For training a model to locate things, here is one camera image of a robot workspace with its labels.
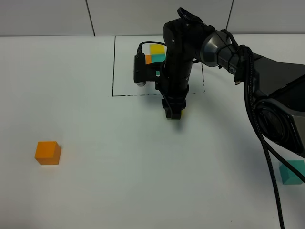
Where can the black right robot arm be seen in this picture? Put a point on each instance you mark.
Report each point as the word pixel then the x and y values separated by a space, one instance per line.
pixel 274 92

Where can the template orange cube block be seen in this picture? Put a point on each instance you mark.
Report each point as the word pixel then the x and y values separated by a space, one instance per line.
pixel 148 59

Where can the template yellow cube block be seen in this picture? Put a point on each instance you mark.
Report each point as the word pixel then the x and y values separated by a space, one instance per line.
pixel 157 49

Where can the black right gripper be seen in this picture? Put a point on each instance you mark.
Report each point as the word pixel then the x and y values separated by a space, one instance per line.
pixel 174 99

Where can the template teal cube block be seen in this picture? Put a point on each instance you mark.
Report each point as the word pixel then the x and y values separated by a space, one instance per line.
pixel 157 58

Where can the black outlined template sheet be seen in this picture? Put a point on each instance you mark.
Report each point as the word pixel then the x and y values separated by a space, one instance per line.
pixel 123 83

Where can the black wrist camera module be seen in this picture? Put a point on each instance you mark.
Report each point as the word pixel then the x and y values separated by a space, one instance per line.
pixel 144 72

